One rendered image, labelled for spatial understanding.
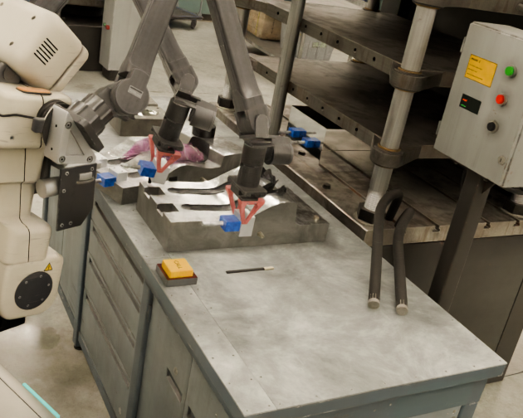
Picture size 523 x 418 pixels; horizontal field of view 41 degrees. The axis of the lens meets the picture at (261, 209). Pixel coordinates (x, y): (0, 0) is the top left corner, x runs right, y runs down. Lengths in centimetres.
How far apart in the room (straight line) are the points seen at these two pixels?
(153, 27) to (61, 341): 159
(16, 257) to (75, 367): 108
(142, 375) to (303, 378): 72
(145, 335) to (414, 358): 77
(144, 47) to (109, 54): 470
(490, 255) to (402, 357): 114
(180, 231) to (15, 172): 45
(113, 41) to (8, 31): 466
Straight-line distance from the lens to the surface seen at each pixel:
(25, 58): 157
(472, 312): 286
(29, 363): 277
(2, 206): 171
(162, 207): 194
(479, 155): 214
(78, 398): 262
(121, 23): 626
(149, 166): 194
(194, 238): 188
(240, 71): 169
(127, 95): 153
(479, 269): 274
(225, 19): 169
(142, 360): 209
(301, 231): 204
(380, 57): 241
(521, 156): 210
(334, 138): 266
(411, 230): 241
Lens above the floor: 169
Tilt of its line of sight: 24 degrees down
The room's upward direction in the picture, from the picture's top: 11 degrees clockwise
